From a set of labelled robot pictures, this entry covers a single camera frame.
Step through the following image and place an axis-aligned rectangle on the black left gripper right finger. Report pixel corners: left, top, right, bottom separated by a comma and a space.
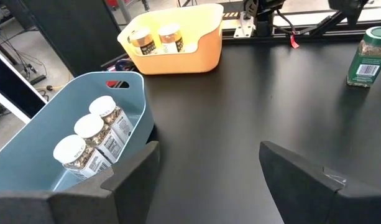
259, 141, 381, 224

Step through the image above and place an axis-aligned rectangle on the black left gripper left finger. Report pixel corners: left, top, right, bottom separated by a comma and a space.
50, 141, 161, 224

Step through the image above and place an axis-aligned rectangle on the white-lid bagel seasoning jar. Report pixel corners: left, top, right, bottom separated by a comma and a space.
73, 113, 126, 164
52, 134, 112, 181
88, 95, 135, 144

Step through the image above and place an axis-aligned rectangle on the tan-lid spice jar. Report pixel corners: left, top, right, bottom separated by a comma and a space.
129, 27, 157, 56
158, 23, 185, 54

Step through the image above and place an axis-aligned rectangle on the blue plastic bin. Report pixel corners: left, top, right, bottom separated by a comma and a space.
0, 70, 155, 192

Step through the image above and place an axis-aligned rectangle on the yellow plastic bin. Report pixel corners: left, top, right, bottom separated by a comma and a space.
117, 2, 224, 75

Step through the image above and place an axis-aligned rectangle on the green-lid spice jar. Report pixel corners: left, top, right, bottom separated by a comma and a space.
346, 26, 381, 88

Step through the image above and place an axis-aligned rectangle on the black partition panel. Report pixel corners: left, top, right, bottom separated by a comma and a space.
21, 0, 126, 77

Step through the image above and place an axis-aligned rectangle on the red strap tag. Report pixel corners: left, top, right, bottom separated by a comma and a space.
289, 32, 300, 50

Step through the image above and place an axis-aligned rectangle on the black aluminium table frame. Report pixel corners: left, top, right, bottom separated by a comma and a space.
223, 0, 381, 44

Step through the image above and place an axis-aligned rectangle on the silver mounting bracket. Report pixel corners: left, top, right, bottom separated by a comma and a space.
232, 11, 255, 39

